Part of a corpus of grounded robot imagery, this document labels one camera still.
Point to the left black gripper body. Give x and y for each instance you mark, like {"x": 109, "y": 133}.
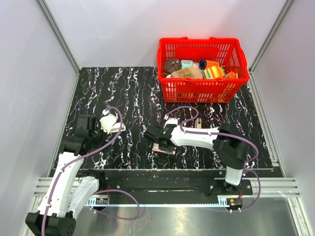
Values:
{"x": 98, "y": 137}

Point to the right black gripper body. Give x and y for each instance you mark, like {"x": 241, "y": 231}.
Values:
{"x": 170, "y": 147}

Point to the small white stapler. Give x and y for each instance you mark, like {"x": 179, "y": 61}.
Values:
{"x": 118, "y": 126}

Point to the large beige stapler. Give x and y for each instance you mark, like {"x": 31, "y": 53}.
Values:
{"x": 198, "y": 123}

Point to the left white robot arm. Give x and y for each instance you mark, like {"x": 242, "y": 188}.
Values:
{"x": 57, "y": 213}

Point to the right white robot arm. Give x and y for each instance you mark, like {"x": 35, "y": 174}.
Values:
{"x": 230, "y": 148}

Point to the red white staple box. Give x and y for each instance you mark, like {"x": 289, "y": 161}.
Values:
{"x": 163, "y": 150}

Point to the brown cardboard packet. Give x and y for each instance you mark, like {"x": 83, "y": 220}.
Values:
{"x": 187, "y": 72}

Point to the brown round item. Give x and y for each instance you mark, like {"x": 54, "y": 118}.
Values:
{"x": 171, "y": 65}

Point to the teal white box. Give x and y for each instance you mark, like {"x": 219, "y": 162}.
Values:
{"x": 186, "y": 63}

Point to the red plastic basket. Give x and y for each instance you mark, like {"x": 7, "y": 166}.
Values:
{"x": 226, "y": 51}

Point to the yellow green striped box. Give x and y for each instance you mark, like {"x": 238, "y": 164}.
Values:
{"x": 214, "y": 72}

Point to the orange bottle blue cap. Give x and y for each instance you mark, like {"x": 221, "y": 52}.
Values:
{"x": 204, "y": 64}

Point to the orange small packet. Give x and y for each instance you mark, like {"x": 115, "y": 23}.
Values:
{"x": 231, "y": 75}

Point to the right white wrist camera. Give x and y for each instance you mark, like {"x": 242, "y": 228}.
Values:
{"x": 171, "y": 121}

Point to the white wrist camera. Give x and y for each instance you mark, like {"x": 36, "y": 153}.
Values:
{"x": 171, "y": 121}
{"x": 107, "y": 121}

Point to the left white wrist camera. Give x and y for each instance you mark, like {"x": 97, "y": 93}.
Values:
{"x": 107, "y": 121}

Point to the black mounting base plate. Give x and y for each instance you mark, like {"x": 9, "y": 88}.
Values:
{"x": 210, "y": 182}

